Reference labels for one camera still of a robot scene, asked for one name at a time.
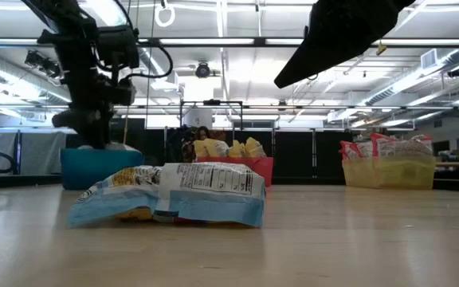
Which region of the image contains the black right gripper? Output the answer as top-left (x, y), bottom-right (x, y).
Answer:
top-left (273, 0), bottom-right (416, 88)

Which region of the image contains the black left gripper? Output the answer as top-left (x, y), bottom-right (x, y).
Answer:
top-left (52, 71), bottom-right (137, 149)

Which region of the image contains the blue Maruchan noodle pack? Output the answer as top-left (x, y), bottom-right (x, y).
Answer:
top-left (66, 161), bottom-right (267, 230)

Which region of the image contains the blue plastic bin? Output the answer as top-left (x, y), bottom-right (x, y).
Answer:
top-left (60, 147), bottom-right (146, 191)

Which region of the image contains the black monitor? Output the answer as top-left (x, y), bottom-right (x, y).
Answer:
top-left (109, 118), bottom-right (147, 155)

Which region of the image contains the grey partition panel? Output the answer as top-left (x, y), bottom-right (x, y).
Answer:
top-left (0, 130), bottom-right (68, 176)

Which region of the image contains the black ceiling-mounted device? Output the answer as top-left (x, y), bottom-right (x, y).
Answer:
top-left (24, 49), bottom-right (65, 80)

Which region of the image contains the white ceiling air vent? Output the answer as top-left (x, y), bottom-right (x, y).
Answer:
top-left (420, 48), bottom-right (438, 71)

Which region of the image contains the person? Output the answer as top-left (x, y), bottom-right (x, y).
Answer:
top-left (180, 125), bottom-right (217, 163)

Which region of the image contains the red plastic bin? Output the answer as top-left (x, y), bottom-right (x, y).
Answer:
top-left (195, 155), bottom-right (275, 188)

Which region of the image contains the yellow plastic bin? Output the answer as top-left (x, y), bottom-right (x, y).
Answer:
top-left (341, 155), bottom-right (437, 191)

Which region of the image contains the black overhead frame beam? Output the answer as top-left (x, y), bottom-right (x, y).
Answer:
top-left (0, 37), bottom-right (459, 49)

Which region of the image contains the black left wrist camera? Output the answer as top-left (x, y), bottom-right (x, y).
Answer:
top-left (97, 26), bottom-right (141, 69)

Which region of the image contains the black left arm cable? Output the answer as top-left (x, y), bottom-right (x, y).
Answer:
top-left (124, 39), bottom-right (174, 81)

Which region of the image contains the black metal frame stand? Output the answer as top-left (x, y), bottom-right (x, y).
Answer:
top-left (179, 99), bottom-right (245, 160)

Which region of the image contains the black ceiling camera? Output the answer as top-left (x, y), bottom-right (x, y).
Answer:
top-left (194, 61), bottom-right (211, 80)

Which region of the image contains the white hanging ring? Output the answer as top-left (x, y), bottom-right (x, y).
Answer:
top-left (154, 2), bottom-right (176, 28)

